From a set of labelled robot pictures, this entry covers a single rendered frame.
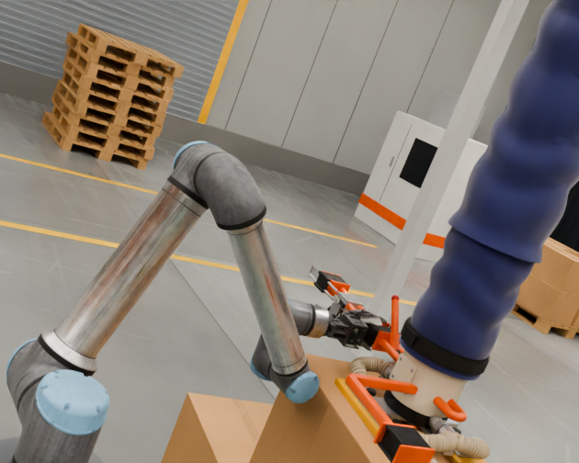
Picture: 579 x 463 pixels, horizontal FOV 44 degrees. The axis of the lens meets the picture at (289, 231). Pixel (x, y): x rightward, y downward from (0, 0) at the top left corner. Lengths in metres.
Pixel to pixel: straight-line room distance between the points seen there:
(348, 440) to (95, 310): 0.67
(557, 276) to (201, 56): 6.02
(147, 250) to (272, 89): 10.39
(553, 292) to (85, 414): 7.58
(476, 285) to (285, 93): 10.47
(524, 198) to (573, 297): 7.25
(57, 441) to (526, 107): 1.22
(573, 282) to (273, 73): 5.82
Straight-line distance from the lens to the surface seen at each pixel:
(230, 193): 1.52
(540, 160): 1.68
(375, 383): 1.75
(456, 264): 1.74
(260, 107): 11.92
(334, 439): 1.84
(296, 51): 12.01
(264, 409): 2.89
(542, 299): 8.82
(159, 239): 1.62
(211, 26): 11.24
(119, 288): 1.64
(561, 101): 1.68
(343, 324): 1.98
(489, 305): 1.75
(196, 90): 11.30
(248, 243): 1.57
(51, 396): 1.54
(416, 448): 1.50
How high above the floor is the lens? 1.83
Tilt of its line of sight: 13 degrees down
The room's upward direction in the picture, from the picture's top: 22 degrees clockwise
